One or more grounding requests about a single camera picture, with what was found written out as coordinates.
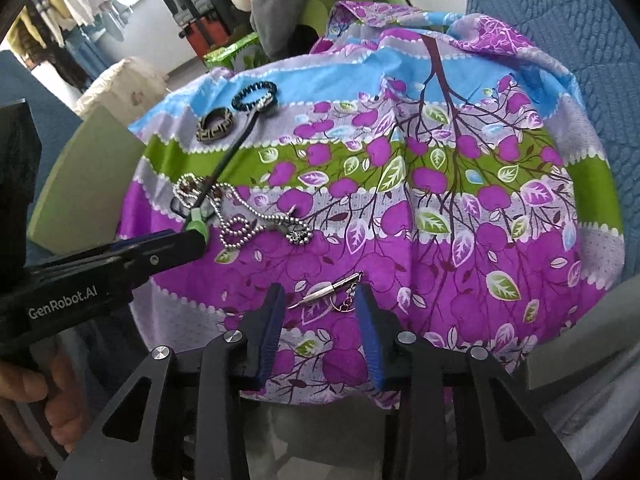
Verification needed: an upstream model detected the red suitcase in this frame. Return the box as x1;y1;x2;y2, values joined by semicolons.
180;15;231;58

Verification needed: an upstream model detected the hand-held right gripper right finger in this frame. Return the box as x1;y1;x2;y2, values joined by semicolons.
352;284;583;480

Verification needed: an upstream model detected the brown patterned hair tie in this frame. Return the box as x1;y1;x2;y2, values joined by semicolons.
195;108;235;142

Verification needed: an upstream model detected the lime green seat back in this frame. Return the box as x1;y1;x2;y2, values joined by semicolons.
300;0;343;43

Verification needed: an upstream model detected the blue quilted cushion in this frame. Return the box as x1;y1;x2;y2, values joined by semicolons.
0;50;83;261
465;0;640;311

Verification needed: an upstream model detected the row of hanging clothes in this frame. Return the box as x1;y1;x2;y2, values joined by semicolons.
10;0;131;86

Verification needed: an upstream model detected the purple floral cloth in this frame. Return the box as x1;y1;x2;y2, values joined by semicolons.
116;0;626;406

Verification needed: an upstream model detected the person's left hand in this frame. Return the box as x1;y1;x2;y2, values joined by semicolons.
0;342;97;455

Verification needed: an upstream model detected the green printed carton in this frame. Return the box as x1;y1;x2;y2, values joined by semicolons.
202;32;271;71

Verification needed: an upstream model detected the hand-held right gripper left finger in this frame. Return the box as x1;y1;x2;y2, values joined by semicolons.
55;282;288;480

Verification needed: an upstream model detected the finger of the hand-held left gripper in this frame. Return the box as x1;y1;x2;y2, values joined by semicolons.
119;233;209;289
102;229;177;258

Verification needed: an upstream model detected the black coil hair tie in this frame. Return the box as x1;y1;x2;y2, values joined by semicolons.
231;81;280;112

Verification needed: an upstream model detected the small silver screwdriver keychain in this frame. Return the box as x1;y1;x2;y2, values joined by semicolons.
292;271;365;313

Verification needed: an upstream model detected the cream quilted cover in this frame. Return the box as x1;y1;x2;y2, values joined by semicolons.
75;57;168;126

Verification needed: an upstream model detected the pale green storage box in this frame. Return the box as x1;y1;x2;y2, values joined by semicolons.
27;105;151;256

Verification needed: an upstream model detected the silver ball chain necklace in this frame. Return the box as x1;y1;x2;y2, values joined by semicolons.
173;172;313;251

